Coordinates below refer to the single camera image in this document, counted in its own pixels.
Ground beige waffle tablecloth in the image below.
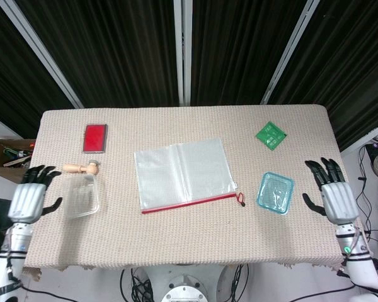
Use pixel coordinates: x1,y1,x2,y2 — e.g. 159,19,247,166
20,104,374,281

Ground black cables under table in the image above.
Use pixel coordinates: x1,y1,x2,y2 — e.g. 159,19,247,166
119,266,154,302

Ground upright aluminium frame post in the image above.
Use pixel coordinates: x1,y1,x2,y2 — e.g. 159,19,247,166
173,0,193,107

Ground clear mesh zipper bag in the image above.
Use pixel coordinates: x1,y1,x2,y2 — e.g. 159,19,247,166
134,137,238,215

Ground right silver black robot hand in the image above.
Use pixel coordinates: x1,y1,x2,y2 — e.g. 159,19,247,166
302,157,360,226

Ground wooden stamp with handle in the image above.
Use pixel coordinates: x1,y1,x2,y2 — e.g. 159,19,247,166
62,160,101,176

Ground cardboard box with tools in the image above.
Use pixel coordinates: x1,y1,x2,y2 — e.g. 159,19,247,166
0,138,36,177

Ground black pleated curtain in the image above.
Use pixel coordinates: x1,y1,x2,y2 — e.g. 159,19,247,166
0,0,378,152

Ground clear plastic container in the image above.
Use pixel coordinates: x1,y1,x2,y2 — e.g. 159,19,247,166
62,174,101,220

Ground green square packet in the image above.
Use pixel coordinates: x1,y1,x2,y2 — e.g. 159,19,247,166
255,120,288,152

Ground slanted aluminium frame post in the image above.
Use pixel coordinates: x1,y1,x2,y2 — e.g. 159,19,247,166
0,0,84,109
260,0,321,106

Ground black floor cables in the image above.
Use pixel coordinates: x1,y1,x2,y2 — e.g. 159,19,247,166
355,133,378,252

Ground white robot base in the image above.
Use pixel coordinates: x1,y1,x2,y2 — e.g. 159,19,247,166
144,264,231,302

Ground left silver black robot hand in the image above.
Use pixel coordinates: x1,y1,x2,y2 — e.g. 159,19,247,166
8,164,64,225

